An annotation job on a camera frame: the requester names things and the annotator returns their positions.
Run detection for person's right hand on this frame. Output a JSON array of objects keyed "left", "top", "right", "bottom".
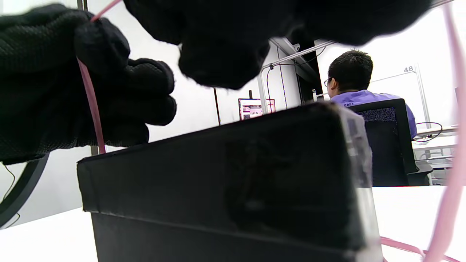
[{"left": 124, "top": 0, "right": 432, "bottom": 90}]

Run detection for person's left hand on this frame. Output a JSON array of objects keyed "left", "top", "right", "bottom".
[{"left": 0, "top": 4, "right": 178, "bottom": 165}]

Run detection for pink ribbon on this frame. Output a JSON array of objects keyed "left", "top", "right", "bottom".
[{"left": 76, "top": 0, "right": 466, "bottom": 262}]

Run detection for black cardboard box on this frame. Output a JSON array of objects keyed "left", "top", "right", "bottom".
[{"left": 76, "top": 102, "right": 374, "bottom": 251}]

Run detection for black gift box base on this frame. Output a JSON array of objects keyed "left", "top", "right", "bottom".
[{"left": 91, "top": 213, "right": 383, "bottom": 262}]

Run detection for computer monitor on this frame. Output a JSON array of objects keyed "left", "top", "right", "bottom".
[{"left": 238, "top": 98, "right": 276, "bottom": 120}]

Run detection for white office desk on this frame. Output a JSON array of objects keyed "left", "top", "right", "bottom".
[{"left": 411, "top": 126, "right": 459, "bottom": 186}]

